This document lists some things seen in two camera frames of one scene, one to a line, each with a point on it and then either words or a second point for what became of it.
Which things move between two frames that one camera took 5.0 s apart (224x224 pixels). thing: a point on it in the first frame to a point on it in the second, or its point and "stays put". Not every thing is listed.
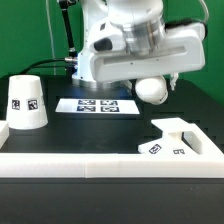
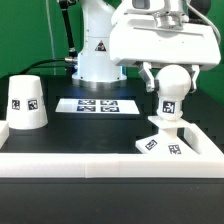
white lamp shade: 26,105 stays put
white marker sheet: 121,106 stays put
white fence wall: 209,163 stays put
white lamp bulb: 152,89 to 172,83
